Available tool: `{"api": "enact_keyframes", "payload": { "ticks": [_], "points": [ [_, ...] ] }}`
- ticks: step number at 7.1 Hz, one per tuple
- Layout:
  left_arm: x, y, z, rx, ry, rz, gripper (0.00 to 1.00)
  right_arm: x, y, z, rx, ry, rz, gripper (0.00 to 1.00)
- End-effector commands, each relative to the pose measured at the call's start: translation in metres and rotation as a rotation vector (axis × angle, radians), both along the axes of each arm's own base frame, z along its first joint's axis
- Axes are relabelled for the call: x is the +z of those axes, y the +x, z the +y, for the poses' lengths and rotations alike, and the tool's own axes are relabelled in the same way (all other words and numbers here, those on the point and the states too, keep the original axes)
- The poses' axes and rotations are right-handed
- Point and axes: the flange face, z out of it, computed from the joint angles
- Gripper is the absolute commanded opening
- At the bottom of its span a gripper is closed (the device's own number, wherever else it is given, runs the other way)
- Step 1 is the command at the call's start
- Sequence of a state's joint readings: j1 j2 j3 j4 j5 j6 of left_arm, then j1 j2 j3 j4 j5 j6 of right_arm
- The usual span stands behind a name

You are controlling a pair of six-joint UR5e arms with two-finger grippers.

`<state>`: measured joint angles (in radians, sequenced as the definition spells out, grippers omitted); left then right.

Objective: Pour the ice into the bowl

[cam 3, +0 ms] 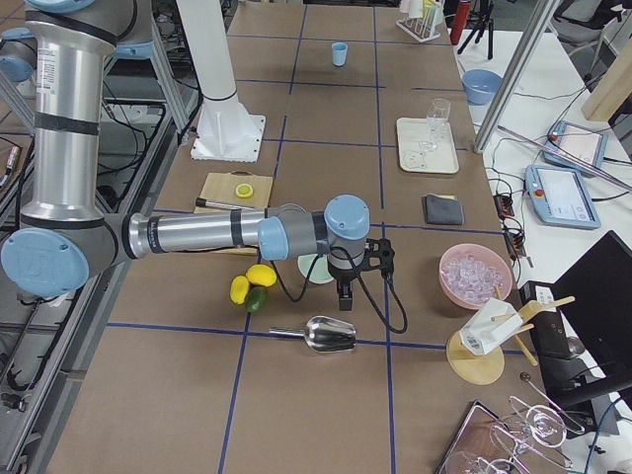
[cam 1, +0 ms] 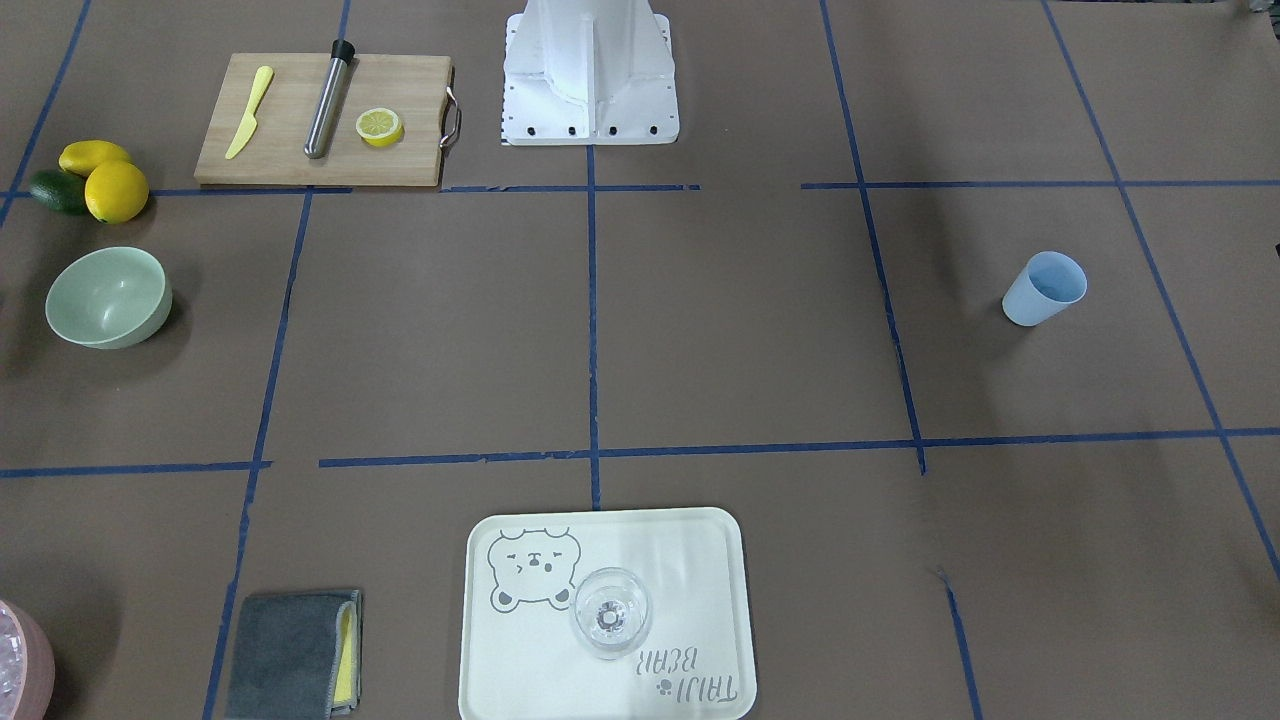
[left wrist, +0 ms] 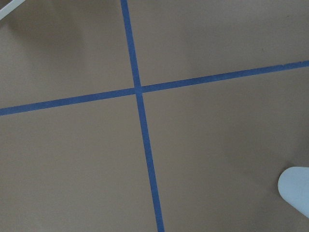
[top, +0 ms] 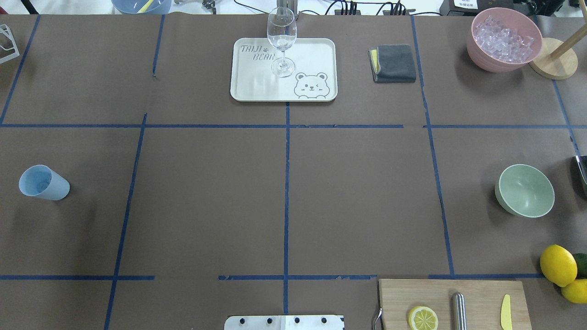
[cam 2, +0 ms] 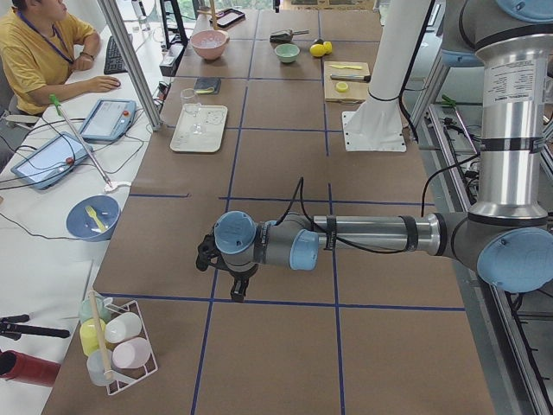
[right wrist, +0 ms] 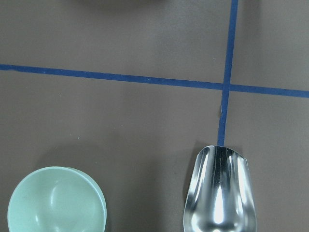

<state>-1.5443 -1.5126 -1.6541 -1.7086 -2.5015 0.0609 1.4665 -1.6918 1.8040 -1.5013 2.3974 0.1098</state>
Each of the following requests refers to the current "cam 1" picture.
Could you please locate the yellow lemon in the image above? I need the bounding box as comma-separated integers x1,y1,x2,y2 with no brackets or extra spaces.
58,138,132,179
84,160,150,224

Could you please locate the yellow lemon front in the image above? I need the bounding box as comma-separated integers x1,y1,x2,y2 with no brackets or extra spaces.
84,160,150,224

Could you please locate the steel muddler black tip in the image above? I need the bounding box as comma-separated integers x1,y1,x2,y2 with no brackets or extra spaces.
303,38,355,159

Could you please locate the wooden cutting board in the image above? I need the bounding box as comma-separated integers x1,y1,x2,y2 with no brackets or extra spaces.
195,53,454,187

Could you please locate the green avocado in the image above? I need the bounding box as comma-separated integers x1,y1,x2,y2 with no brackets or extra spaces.
28,170,90,217

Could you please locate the clear wine glass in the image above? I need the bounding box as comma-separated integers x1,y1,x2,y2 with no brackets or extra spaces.
571,568,654,661

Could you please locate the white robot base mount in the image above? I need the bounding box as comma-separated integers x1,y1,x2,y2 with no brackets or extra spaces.
500,1,681,146

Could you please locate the grey yellow cloth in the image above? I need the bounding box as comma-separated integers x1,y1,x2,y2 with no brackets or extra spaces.
225,588,364,719

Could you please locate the yellow lemon back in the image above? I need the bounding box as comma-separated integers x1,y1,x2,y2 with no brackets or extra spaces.
58,138,132,179

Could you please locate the cream bear tray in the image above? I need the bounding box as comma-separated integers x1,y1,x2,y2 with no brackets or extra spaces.
458,507,758,719

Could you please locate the light blue plastic cup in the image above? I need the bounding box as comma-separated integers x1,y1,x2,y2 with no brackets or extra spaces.
1001,251,1088,327

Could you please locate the yellow plastic knife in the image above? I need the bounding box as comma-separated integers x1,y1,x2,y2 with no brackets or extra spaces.
224,65,274,160

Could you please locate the pink bowl with ice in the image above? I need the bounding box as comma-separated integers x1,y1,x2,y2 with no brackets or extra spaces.
1,600,56,719

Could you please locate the green bowl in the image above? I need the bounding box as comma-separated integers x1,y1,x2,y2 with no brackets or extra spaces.
44,246,173,350

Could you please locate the half lemon slice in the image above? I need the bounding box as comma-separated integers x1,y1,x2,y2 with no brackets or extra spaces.
355,108,404,149

